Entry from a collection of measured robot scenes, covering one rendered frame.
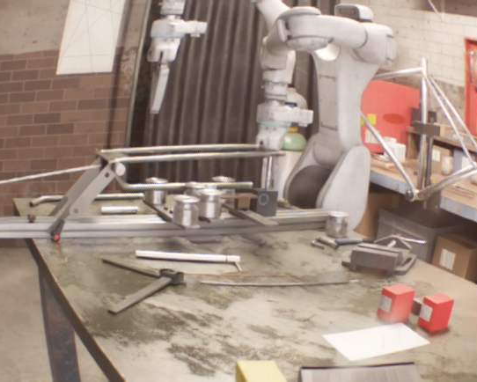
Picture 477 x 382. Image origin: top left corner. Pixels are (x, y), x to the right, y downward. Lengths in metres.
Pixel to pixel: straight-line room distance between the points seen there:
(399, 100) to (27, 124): 2.27
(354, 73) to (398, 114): 1.86
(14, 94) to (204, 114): 1.33
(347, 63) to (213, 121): 2.30
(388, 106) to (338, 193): 1.85
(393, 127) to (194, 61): 1.22
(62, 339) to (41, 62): 2.63
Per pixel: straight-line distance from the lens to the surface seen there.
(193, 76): 3.92
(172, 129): 3.86
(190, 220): 1.32
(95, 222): 1.35
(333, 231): 1.52
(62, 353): 1.65
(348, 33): 1.44
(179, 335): 0.91
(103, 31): 4.10
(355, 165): 1.78
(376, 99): 3.51
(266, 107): 1.72
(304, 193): 1.83
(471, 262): 2.64
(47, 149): 4.06
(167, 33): 1.57
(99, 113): 4.13
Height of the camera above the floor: 1.25
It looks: 11 degrees down
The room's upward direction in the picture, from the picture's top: 5 degrees clockwise
